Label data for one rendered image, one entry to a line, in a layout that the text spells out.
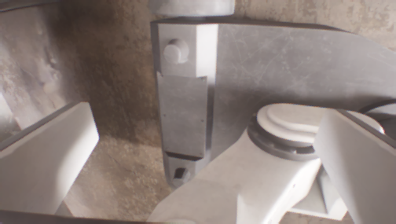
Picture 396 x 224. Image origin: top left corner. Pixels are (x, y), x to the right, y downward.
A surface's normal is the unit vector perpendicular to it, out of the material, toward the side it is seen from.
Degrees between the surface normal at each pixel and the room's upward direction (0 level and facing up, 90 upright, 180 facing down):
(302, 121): 90
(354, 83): 0
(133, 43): 0
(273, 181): 90
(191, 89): 0
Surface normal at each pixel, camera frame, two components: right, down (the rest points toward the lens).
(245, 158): 0.01, -0.87
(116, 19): -0.23, 0.47
